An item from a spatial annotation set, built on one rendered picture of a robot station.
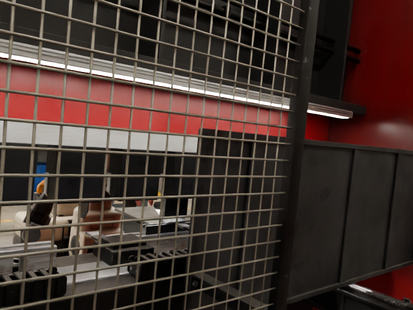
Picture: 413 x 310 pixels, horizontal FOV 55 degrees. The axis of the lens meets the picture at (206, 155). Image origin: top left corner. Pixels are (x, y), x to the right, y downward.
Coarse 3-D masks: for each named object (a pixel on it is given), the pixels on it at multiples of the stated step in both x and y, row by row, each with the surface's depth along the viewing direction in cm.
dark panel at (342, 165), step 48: (240, 144) 89; (336, 144) 113; (240, 192) 91; (336, 192) 117; (384, 192) 136; (192, 240) 82; (240, 240) 93; (336, 240) 119; (384, 240) 140; (288, 288) 106; (336, 288) 121
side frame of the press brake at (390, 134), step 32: (384, 0) 175; (352, 32) 186; (384, 32) 174; (352, 64) 185; (384, 64) 174; (352, 96) 185; (384, 96) 173; (352, 128) 184; (384, 128) 173; (384, 288) 170
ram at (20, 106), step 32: (0, 64) 99; (32, 64) 104; (0, 96) 100; (32, 96) 105; (96, 96) 116; (128, 96) 123; (160, 96) 130; (192, 96) 139; (0, 128) 101; (32, 128) 106; (64, 128) 111; (128, 128) 124; (160, 128) 131; (192, 128) 140; (224, 128) 150; (320, 128) 189
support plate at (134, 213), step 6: (120, 210) 156; (126, 210) 157; (132, 210) 158; (138, 210) 159; (144, 210) 160; (150, 210) 161; (132, 216) 148; (138, 216) 149; (144, 216) 150; (150, 216) 151; (156, 216) 152; (144, 222) 142; (150, 222) 141; (156, 222) 142
